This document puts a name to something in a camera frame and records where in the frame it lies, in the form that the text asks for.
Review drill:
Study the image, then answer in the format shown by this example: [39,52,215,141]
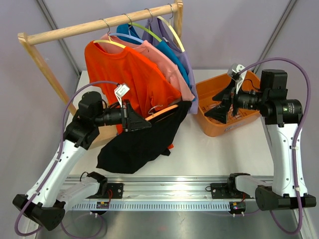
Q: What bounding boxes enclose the blue t shirt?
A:
[116,23,193,91]

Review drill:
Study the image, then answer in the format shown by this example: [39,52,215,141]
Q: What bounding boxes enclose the wooden clothes rack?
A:
[17,0,183,104]

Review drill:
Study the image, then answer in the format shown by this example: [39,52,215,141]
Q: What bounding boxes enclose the pink t shirt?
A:
[110,36,195,101]

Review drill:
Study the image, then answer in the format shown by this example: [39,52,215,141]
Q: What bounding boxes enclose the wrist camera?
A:
[114,83,130,107]
[227,63,247,94]

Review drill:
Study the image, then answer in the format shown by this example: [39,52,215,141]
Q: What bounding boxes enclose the wooden tray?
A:
[89,125,117,149]

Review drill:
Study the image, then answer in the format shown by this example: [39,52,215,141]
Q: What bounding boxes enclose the orange clothes hanger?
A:
[145,104,178,121]

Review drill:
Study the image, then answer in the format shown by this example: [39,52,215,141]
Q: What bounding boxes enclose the cream clothes hanger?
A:
[157,3,185,52]

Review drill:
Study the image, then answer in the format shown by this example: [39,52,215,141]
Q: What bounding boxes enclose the aluminium mounting rail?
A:
[59,175,304,212]

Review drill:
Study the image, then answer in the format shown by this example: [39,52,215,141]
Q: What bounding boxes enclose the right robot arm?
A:
[204,69,317,211]

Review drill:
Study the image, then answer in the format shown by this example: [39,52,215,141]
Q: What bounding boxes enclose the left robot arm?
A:
[12,91,151,231]

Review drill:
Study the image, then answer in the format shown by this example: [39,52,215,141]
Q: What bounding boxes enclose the orange t shirt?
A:
[84,39,182,160]

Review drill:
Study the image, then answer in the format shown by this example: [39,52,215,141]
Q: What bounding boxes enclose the orange plastic basket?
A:
[194,72,260,137]

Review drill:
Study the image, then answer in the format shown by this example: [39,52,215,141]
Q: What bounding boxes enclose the light blue clothes hanger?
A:
[109,14,143,45]

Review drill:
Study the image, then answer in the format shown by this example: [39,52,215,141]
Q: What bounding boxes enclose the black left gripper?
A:
[93,99,152,131]

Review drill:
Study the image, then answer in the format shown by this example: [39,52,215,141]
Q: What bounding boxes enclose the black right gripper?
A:
[205,79,268,124]

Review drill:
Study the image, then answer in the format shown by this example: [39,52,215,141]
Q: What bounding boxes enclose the yellow clothes hanger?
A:
[93,18,126,49]

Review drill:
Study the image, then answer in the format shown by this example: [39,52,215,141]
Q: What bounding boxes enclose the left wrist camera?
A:
[114,83,130,107]

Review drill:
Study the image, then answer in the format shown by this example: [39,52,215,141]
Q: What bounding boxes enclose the green clothes hanger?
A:
[127,15,162,43]

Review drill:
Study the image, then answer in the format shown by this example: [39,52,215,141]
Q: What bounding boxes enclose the black t shirt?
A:
[96,101,191,174]

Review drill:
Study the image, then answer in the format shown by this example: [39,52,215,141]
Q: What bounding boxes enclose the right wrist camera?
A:
[227,63,247,94]

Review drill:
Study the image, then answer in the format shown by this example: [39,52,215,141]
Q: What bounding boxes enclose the lavender t shirt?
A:
[142,18,198,115]

